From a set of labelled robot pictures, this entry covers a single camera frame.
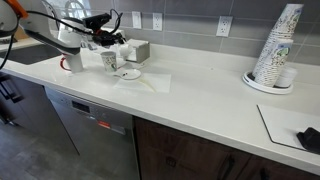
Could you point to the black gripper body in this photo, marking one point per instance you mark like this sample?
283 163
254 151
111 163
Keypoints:
103 37

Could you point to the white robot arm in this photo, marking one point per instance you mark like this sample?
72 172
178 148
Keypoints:
50 30

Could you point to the printed paper cup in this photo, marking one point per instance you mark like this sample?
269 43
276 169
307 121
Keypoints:
109 61

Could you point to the small white plate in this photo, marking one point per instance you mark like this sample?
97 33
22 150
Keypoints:
130 73

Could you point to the short printed cup stack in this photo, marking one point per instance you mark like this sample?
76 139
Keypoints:
276 65

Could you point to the tall printed cup stack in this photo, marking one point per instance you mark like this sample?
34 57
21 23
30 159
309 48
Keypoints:
283 30

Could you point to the grey napkin dispenser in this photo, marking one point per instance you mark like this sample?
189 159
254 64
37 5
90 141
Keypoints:
140 50

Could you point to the white paper napkin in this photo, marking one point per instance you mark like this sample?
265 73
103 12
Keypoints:
160 83

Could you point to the kitchen sink basin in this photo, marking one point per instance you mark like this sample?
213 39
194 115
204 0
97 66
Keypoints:
33 55

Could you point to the stainless steel dishwasher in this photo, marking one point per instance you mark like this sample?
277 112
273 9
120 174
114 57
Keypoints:
100 140

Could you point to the grey cabinet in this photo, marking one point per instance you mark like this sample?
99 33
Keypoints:
30 120

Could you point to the brown wooden cabinet door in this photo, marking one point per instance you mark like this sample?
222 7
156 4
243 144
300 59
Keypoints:
180 153

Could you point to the white round tray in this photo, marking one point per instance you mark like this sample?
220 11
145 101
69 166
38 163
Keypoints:
253 83

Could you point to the white lid stack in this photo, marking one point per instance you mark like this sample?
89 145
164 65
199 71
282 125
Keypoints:
287 78

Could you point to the white rectangular mat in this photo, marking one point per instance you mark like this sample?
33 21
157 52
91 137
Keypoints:
283 125

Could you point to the black object on mat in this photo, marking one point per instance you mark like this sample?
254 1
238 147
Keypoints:
311 138

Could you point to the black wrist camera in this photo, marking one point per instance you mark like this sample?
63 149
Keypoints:
97 20

